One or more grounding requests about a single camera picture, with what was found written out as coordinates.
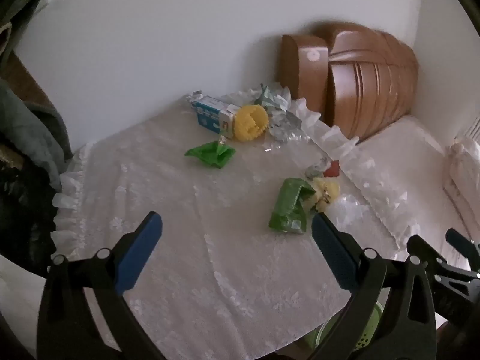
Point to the small red packet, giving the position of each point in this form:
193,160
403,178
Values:
332,168

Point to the brown wooden panel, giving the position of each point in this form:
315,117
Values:
32,82

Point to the yellow wrapper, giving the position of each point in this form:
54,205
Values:
326,191

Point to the green snack bag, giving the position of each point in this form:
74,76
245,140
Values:
287,206

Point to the dark lace cloth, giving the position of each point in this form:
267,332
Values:
26,213

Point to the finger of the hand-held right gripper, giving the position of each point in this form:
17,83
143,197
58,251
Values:
446,273
463,245

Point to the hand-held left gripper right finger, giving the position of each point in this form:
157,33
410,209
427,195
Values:
333,255

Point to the green and white wrapper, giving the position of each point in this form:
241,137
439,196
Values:
272,97

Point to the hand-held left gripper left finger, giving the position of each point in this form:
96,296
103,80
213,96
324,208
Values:
138,255

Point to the brown wooden headboard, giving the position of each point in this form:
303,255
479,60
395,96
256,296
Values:
367,93

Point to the grey-green hanging cloth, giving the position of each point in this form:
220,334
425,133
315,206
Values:
28,131

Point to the silver foil wrapper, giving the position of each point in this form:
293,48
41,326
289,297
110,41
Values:
285,125

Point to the clear plastic bag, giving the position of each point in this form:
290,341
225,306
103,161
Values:
347,210

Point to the small silver wrapper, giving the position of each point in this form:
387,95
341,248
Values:
314,169

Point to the blue and white carton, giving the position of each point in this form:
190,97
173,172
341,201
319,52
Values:
212,115

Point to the green perforated plastic basket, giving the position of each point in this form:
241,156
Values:
326,335

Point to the white lace tablecloth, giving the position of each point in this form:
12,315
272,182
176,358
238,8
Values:
210,232

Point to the yellow round sponge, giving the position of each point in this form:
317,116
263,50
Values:
249,123

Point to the pink bed sheet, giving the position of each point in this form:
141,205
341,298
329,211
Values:
408,165

